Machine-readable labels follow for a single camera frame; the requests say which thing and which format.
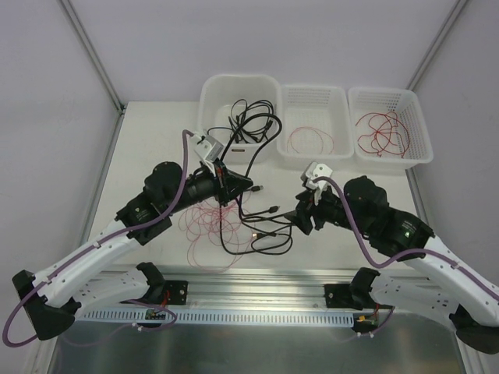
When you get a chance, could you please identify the black USB cable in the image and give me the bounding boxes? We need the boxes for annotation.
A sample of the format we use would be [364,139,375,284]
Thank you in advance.
[237,204,301,256]
[218,113,284,256]
[232,98,274,143]

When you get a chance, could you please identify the thin red wires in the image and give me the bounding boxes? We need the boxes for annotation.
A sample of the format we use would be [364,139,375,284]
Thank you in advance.
[177,194,250,272]

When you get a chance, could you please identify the thick red wire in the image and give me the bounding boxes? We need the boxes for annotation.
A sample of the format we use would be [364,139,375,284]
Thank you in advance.
[355,111,412,160]
[366,111,401,157]

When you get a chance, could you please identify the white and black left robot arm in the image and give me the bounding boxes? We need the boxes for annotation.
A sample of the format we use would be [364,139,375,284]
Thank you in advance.
[12,161,253,340]

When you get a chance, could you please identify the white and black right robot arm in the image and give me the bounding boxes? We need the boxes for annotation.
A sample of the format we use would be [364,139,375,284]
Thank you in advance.
[285,176,498,355]

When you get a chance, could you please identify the white solid plastic tub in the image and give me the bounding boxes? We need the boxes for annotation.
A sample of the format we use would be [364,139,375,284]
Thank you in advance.
[197,74,283,164]

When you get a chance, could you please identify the white perforated middle basket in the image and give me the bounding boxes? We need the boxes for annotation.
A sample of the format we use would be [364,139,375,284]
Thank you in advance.
[277,85,354,171]

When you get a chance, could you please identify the white perforated basket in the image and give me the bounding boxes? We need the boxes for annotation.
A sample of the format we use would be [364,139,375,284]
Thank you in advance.
[348,86,434,173]
[277,85,354,171]

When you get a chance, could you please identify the white perforated right basket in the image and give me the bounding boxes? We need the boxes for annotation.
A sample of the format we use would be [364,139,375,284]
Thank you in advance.
[348,86,434,173]

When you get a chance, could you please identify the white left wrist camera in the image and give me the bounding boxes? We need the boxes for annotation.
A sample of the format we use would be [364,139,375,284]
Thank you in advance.
[191,132,224,175]

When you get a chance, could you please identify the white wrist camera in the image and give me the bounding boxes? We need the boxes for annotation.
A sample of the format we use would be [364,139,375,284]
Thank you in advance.
[191,132,224,175]
[301,161,333,206]

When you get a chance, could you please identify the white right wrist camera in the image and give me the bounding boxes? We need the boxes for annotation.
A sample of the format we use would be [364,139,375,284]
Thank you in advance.
[301,161,333,206]

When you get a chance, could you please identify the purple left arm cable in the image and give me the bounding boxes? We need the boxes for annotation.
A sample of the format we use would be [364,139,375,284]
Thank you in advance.
[2,129,196,348]

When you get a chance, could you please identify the thin red wire in basket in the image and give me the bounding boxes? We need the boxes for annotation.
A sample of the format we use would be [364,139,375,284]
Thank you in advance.
[286,126,336,155]

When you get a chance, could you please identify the black cable in tub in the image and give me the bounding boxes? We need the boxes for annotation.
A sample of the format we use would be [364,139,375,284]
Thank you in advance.
[228,99,250,144]

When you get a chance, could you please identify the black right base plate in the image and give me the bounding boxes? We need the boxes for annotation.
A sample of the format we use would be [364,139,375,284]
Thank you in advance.
[324,284,370,310]

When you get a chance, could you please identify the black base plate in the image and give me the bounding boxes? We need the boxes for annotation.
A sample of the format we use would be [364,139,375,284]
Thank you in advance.
[128,278,190,307]
[324,284,370,310]

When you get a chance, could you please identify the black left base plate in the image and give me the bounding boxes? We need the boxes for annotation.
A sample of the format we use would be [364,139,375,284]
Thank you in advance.
[128,278,190,307]

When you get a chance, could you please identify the aluminium mounting rail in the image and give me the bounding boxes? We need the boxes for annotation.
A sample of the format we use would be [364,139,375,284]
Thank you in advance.
[93,264,445,312]

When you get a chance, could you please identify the white slotted cable duct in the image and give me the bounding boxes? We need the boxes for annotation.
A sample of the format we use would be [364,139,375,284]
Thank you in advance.
[82,307,354,328]

